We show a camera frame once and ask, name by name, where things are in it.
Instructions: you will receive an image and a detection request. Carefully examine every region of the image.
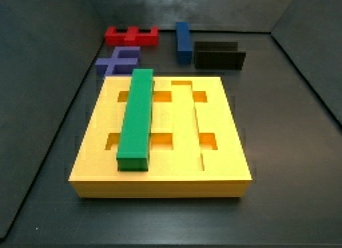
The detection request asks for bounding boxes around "blue bar block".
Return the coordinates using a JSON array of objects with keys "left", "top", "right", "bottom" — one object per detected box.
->
[{"left": 177, "top": 22, "right": 193, "bottom": 65}]

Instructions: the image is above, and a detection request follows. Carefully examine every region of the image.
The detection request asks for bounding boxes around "yellow slotted board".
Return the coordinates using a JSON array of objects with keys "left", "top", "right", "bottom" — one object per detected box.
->
[{"left": 70, "top": 77, "right": 252, "bottom": 198}]

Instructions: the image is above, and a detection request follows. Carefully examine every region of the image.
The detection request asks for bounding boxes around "green bar block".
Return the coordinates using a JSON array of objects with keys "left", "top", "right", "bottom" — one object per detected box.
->
[{"left": 117, "top": 69, "right": 154, "bottom": 171}]

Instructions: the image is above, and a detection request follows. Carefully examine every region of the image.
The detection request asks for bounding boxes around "purple cross-shaped block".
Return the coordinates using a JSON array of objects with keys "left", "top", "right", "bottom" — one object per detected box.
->
[{"left": 95, "top": 46, "right": 141, "bottom": 76}]

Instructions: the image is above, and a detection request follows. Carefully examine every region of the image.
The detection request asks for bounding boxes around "red E-shaped block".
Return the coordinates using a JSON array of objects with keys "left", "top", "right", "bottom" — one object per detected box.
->
[{"left": 105, "top": 26, "right": 159, "bottom": 46}]

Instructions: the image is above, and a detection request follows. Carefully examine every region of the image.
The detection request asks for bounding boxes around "black angle bracket holder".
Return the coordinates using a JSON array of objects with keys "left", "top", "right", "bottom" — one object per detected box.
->
[{"left": 194, "top": 41, "right": 246, "bottom": 70}]

